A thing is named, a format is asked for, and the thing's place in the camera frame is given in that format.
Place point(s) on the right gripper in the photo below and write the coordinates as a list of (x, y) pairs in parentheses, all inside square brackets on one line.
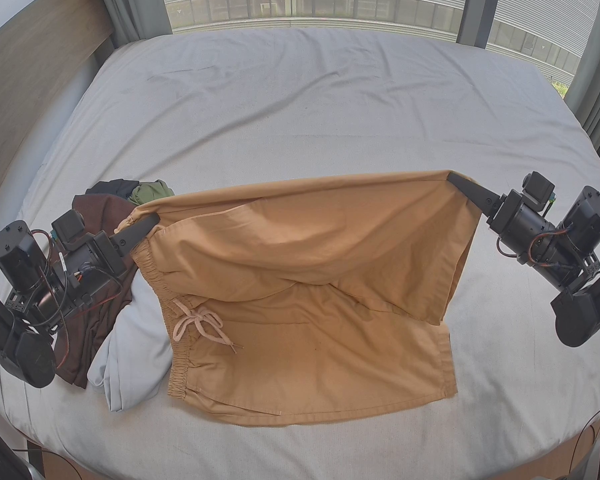
[(522, 233)]

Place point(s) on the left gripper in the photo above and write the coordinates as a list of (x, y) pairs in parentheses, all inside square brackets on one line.
[(90, 268)]

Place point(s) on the tan shorts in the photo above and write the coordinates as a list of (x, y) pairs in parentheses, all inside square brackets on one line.
[(305, 278)]

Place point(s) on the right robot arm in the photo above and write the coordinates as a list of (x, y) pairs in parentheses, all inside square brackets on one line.
[(580, 313)]

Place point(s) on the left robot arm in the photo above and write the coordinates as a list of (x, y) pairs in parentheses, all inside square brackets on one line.
[(27, 355)]

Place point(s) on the bed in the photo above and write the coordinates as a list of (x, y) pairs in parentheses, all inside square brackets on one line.
[(330, 108)]

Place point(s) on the olive green garment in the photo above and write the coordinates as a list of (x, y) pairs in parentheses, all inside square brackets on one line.
[(150, 193)]

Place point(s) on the dark blue garment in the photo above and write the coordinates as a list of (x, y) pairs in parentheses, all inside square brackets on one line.
[(112, 188)]

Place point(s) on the brown garment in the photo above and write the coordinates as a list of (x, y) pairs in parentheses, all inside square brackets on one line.
[(87, 338)]

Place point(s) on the pale blue garment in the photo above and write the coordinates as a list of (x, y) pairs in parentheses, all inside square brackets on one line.
[(135, 348)]

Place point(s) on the grey-green curtain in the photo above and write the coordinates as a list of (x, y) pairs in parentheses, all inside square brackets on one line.
[(597, 68), (130, 3)]

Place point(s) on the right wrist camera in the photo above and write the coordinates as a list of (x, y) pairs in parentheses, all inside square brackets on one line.
[(539, 188)]

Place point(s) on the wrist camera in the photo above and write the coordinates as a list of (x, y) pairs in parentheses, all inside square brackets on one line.
[(539, 188), (69, 228)]

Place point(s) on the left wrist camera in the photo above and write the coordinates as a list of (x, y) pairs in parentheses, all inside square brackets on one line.
[(69, 228)]

